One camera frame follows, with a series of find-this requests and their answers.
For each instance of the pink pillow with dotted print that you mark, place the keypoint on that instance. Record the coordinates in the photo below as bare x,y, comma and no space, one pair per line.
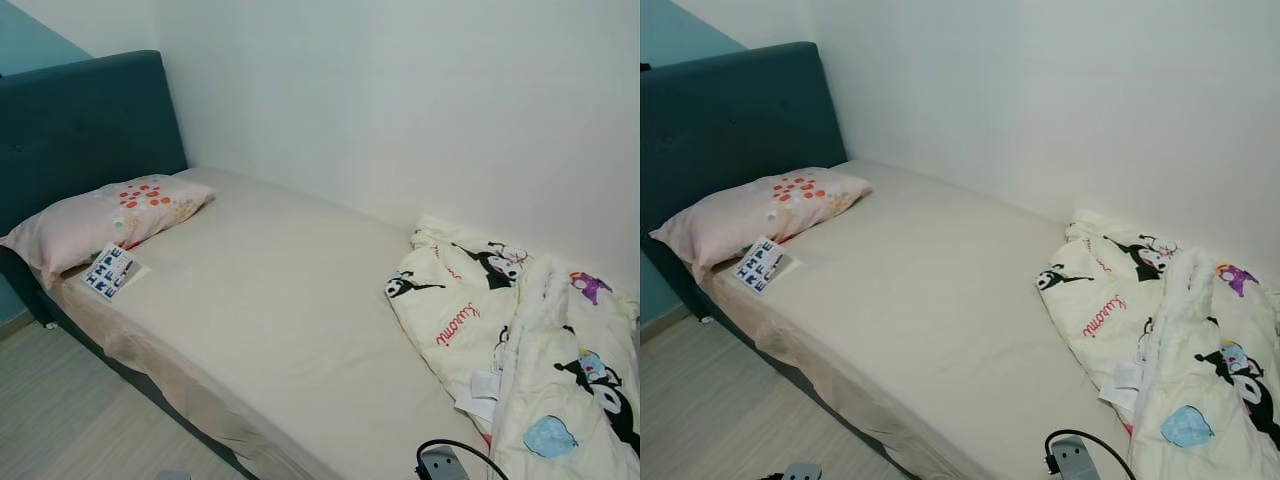
110,215
760,210

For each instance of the white book with blue letters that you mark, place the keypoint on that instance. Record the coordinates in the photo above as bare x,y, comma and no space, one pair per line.
110,270
762,265

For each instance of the cream cartoon print quilt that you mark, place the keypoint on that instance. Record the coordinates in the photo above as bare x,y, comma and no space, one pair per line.
1180,330
520,340

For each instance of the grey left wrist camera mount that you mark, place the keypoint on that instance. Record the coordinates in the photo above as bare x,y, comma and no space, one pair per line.
170,476
800,472

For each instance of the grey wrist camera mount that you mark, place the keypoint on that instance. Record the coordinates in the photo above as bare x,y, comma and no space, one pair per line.
800,472
445,465
1075,460
170,476

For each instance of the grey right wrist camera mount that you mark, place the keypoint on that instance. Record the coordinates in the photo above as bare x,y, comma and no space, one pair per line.
445,465
1075,460

